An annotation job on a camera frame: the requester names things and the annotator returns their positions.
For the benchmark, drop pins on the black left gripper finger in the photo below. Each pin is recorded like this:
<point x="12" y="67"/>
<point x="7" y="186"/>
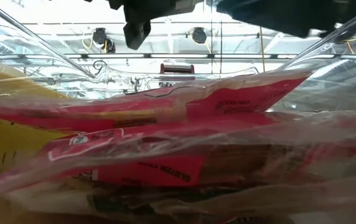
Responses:
<point x="137" y="34"/>

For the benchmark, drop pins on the black round ceiling device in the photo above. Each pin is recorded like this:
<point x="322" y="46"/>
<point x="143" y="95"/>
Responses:
<point x="100" y="37"/>
<point x="199" y="35"/>

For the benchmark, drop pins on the clear plastic bin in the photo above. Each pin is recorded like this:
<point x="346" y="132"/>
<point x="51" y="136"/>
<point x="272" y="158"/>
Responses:
<point x="336" y="77"/>

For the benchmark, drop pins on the yellow plastic basket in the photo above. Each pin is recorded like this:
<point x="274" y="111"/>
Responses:
<point x="3" y="143"/>

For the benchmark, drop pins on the black aluminium table frame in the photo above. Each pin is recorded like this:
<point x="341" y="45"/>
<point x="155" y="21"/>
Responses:
<point x="178" y="56"/>

